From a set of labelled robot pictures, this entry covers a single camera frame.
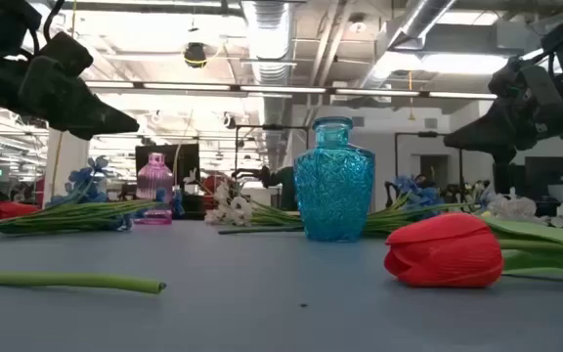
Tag blue artificial flower bunch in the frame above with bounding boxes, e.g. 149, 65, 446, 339
217, 174, 488, 239
0, 154, 188, 236

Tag red artificial tulip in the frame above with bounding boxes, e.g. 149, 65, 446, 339
383, 212, 563, 288
0, 200, 41, 224

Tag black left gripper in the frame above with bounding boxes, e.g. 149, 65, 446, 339
0, 54, 141, 142

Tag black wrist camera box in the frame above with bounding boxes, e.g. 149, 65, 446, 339
487, 56, 554, 99
36, 31, 95, 77

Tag long ceiling light strip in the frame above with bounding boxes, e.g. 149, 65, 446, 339
85, 80, 498, 101

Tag black desk with monitors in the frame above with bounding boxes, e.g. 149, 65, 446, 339
491, 154, 563, 216

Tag blue cut-glass vase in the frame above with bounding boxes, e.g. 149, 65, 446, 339
293, 115, 376, 243

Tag black metal frame stand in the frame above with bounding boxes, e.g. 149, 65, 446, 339
394, 130, 463, 197

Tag silver ribbed ventilation duct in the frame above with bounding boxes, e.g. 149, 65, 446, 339
240, 0, 295, 172

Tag silver smooth ventilation duct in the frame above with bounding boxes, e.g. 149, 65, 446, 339
359, 0, 458, 90

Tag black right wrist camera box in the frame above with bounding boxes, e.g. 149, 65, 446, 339
487, 56, 554, 99

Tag pink ribbed glass vase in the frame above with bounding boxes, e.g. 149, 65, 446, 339
134, 152, 175, 226

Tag yellow artificial tulip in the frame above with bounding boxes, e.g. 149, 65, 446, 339
0, 270, 168, 295

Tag red background flowers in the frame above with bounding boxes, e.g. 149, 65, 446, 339
201, 174, 225, 198

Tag white artificial flower bunch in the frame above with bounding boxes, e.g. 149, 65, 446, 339
183, 168, 307, 229
476, 185, 563, 230

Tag white square pillar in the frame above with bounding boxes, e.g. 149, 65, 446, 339
44, 129, 91, 206

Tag black dome ceiling camera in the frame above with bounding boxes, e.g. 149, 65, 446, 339
183, 42, 208, 69

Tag person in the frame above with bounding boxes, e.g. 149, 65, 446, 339
261, 164, 297, 211

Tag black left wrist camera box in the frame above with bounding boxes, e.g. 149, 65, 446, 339
36, 31, 95, 77

